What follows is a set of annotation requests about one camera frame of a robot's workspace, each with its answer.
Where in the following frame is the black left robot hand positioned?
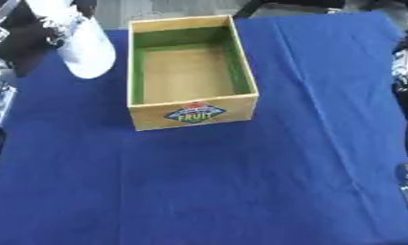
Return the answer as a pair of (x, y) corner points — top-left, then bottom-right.
(0, 0), (99, 78)

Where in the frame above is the white plastic bottle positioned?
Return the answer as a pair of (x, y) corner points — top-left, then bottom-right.
(24, 0), (119, 80)

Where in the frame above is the tan cardboard box green inside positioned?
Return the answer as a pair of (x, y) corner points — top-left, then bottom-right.
(125, 13), (261, 132)

